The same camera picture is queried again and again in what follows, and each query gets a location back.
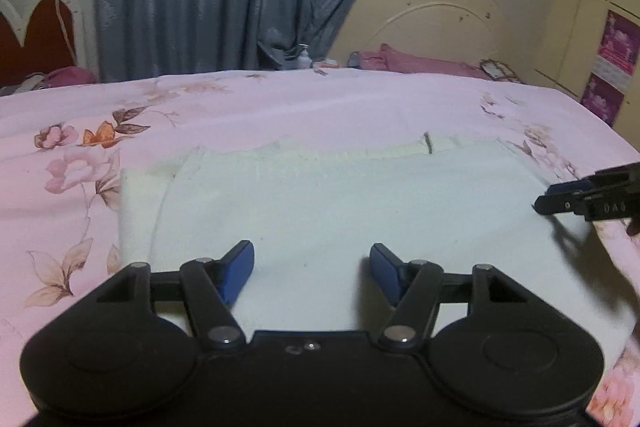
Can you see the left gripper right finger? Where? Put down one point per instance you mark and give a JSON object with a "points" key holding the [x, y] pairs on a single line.
{"points": [[412, 289]]}

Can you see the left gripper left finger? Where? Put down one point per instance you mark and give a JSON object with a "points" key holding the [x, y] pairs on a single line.
{"points": [[210, 288]]}

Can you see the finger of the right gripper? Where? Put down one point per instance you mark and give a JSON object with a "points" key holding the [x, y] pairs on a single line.
{"points": [[572, 187], [550, 204]]}

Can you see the white towel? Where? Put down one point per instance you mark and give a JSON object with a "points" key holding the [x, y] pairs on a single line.
{"points": [[313, 217]]}

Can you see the pink purple clothes pile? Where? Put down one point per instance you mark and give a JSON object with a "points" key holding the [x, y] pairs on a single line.
{"points": [[63, 77]]}

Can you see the pink floral bed sheet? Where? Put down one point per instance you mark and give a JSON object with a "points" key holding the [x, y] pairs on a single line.
{"points": [[62, 151]]}

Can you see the cream wooden headboard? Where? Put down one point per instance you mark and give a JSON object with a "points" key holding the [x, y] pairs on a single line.
{"points": [[468, 31]]}

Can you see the magenta pillow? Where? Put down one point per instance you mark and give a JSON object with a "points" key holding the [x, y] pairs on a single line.
{"points": [[388, 59]]}

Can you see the white pump bottle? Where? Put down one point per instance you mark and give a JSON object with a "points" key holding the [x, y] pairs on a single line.
{"points": [[303, 60]]}

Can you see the red heart-shaped headboard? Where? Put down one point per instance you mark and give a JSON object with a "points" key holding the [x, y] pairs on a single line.
{"points": [[48, 36]]}

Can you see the purple wall calendar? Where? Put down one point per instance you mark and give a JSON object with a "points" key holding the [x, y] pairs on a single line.
{"points": [[613, 67]]}

